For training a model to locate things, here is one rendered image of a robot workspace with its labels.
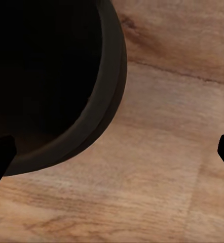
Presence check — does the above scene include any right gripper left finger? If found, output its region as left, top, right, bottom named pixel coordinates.
left=0, top=134, right=17, bottom=180

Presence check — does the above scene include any cauldron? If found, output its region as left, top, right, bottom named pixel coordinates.
left=0, top=0, right=128, bottom=177

